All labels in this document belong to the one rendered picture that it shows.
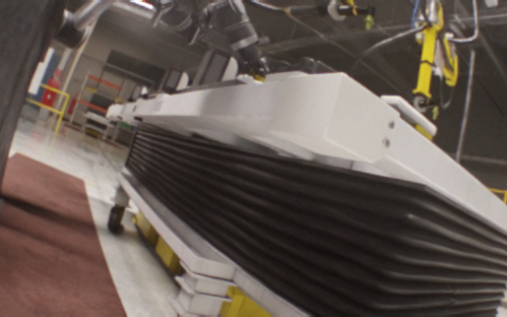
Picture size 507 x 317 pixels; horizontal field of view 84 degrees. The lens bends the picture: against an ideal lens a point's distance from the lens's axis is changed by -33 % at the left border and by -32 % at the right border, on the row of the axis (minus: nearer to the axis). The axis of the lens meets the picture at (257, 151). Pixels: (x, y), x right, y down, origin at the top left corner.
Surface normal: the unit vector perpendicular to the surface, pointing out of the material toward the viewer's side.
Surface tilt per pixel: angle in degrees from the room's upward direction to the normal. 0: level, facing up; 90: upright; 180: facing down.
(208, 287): 90
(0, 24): 90
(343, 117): 90
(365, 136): 90
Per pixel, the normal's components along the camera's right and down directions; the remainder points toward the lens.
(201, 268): 0.47, 0.10
